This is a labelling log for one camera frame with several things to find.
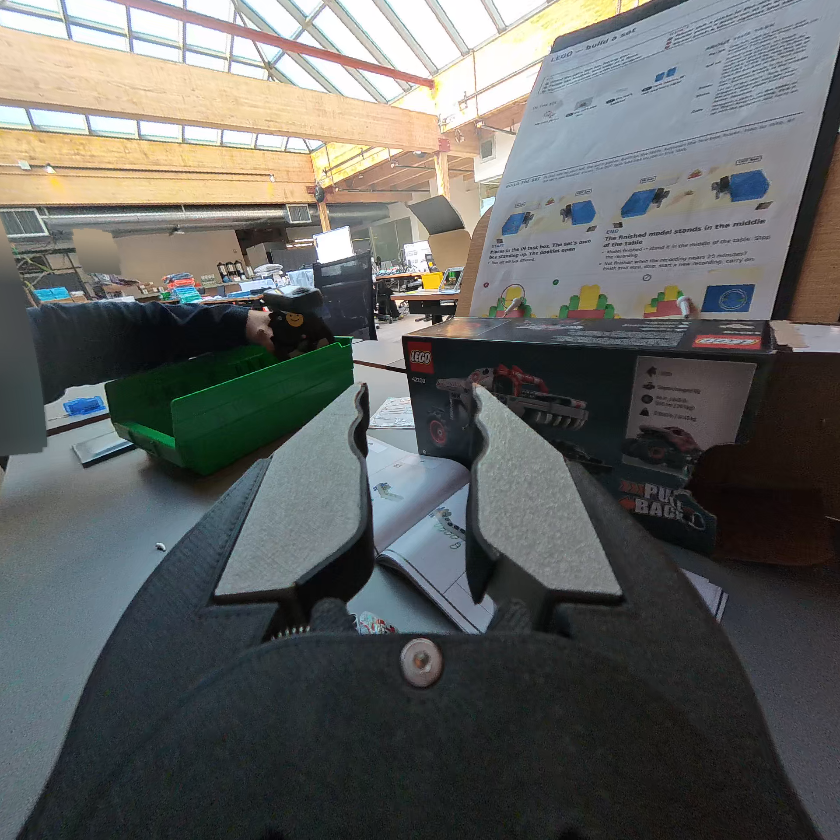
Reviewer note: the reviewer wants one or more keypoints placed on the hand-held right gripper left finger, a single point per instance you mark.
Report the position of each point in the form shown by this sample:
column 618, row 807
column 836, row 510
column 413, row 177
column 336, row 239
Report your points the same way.
column 302, row 518

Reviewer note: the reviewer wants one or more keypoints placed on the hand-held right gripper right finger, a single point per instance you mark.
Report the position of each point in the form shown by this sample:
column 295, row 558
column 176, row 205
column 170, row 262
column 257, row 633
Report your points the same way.
column 538, row 518

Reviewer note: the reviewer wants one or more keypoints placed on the green plastic bin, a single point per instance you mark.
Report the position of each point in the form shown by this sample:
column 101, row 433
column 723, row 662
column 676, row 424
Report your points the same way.
column 262, row 413

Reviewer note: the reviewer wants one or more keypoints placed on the person's left forearm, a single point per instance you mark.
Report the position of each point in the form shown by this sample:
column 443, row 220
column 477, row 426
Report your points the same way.
column 131, row 341

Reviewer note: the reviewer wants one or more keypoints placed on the lego sticker sheet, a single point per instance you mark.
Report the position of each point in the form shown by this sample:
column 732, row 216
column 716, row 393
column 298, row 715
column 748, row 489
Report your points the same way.
column 392, row 413

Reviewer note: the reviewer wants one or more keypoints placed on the black lego set box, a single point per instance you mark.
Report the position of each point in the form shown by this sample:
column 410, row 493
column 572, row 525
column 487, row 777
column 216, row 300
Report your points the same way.
column 623, row 394

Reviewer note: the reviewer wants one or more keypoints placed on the person's left hand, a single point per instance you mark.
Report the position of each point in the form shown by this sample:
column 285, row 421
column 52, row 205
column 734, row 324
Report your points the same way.
column 259, row 327

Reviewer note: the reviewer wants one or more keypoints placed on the black mesh office chair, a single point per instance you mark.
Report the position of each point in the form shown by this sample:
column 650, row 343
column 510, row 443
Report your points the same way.
column 348, row 289

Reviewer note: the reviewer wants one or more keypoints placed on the computer monitor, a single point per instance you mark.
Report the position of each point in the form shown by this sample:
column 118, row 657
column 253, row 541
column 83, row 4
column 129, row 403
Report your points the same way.
column 331, row 243

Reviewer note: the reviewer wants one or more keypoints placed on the open instruction booklet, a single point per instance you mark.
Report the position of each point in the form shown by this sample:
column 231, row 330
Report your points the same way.
column 426, row 525

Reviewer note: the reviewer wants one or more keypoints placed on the white vent grille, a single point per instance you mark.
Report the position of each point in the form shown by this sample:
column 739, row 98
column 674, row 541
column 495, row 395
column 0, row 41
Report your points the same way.
column 297, row 214

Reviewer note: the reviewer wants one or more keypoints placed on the wooden desk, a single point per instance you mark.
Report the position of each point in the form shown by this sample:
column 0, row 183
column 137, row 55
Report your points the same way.
column 420, row 298

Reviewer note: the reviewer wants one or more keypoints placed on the yellow plastic bin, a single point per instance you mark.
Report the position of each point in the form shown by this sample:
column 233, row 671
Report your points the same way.
column 433, row 281

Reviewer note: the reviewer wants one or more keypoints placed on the white paper stack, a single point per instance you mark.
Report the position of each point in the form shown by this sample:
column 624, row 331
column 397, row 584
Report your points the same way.
column 705, row 590

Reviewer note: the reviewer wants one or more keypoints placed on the black curved panel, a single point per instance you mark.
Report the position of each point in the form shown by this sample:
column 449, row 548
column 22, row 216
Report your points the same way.
column 436, row 213

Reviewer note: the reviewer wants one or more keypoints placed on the grey flat panel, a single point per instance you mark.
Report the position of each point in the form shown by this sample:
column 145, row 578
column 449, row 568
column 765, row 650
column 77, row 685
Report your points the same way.
column 105, row 451

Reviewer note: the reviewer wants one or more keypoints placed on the blue plastic brick plate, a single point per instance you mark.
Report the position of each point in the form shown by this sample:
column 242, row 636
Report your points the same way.
column 85, row 407

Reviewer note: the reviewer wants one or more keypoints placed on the brown cardboard box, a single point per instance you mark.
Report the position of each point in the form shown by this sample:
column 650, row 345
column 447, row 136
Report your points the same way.
column 787, row 426

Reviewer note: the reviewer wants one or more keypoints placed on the white instruction poster board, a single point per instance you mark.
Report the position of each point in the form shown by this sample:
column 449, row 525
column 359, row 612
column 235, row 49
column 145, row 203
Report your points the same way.
column 656, row 164

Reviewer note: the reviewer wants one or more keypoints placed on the silver ventilation duct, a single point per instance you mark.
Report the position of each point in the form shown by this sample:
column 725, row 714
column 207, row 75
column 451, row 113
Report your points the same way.
column 197, row 215

